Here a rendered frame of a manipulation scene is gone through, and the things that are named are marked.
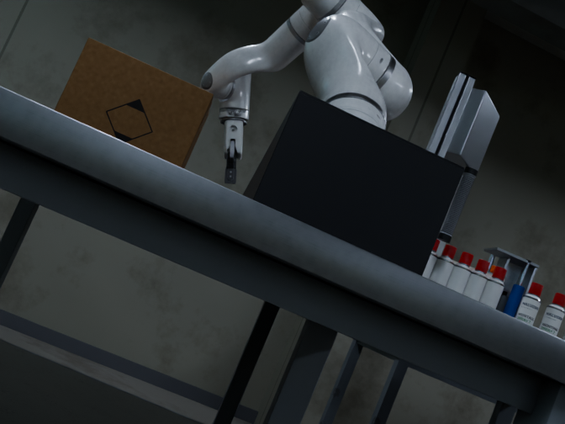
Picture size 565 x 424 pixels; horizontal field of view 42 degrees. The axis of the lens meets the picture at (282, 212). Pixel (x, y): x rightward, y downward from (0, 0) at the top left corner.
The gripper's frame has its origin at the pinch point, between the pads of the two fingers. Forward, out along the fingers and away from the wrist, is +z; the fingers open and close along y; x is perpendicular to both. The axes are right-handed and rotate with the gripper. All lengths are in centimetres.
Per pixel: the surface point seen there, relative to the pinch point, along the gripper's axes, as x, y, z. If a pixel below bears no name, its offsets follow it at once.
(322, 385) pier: -62, 236, 90
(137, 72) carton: 22, -43, -16
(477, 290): -71, -3, 28
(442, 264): -60, -3, 21
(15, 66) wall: 128, 232, -88
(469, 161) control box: -64, -12, -6
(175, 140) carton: 12.9, -42.1, -1.7
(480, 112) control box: -65, -17, -19
